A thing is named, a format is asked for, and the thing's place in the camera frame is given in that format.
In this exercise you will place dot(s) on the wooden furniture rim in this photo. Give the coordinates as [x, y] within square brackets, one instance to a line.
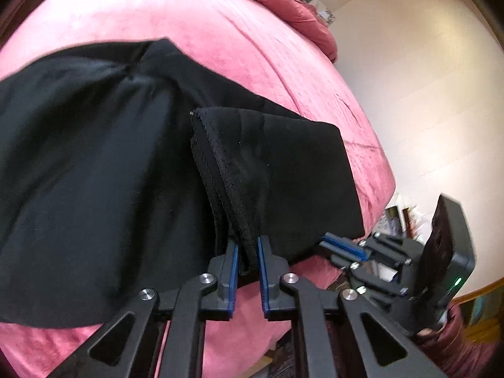
[480, 293]

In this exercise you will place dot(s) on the printed book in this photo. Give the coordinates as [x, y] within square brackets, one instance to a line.
[391, 220]

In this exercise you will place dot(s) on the bed with pink sheet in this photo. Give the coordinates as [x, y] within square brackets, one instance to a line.
[236, 47]

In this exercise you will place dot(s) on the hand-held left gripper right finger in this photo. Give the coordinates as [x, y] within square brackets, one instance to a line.
[263, 283]

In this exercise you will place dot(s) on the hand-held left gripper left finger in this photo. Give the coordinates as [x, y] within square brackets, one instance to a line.
[234, 279]

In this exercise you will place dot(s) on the red duvet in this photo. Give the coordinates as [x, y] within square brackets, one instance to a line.
[299, 19]

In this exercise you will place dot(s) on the black pants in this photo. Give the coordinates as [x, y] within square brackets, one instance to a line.
[98, 165]

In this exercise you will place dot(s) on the person's right forearm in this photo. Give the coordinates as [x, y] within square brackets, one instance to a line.
[449, 346]

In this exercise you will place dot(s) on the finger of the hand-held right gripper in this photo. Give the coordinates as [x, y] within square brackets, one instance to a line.
[342, 255]
[346, 243]

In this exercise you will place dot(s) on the white floral board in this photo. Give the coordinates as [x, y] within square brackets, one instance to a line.
[327, 13]

